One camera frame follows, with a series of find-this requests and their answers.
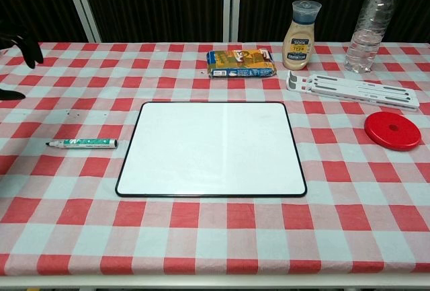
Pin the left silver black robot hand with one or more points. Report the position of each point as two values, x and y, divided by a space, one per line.
32 52

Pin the teal marker pen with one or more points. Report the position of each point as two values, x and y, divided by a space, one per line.
84 143

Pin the yellow blue snack package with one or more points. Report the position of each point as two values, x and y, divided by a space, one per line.
242 64

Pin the red white checkered tablecloth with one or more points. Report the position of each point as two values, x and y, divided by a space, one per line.
215 230

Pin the white table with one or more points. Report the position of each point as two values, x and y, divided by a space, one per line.
215 282

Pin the white folding laptop stand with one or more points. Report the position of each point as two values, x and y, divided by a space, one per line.
352 91

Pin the clear plastic water bottle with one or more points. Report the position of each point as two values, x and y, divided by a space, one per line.
367 35

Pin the red round plastic disc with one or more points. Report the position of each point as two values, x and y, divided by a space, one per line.
393 131

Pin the white drawing board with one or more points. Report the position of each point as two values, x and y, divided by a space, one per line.
211 150

